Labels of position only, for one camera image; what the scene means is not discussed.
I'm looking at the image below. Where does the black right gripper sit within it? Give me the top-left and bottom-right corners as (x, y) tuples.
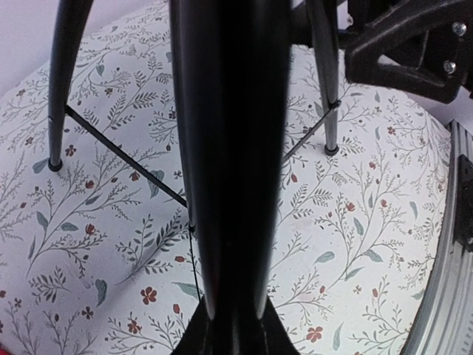
(338, 1), (472, 104)

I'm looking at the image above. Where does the black music stand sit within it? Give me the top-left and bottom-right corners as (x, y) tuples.
(47, 0), (341, 355)

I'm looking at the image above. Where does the aluminium front frame rail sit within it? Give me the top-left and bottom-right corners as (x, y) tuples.
(401, 121), (472, 354)

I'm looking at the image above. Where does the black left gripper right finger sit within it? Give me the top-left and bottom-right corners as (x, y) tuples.
(261, 297), (299, 355)

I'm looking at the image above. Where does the floral tablecloth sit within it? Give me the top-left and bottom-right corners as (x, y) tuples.
(1, 1), (451, 354)

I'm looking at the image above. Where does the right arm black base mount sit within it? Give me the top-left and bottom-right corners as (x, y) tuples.
(454, 155), (472, 254)

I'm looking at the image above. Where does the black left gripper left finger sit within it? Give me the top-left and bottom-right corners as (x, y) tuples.
(173, 302), (211, 355)

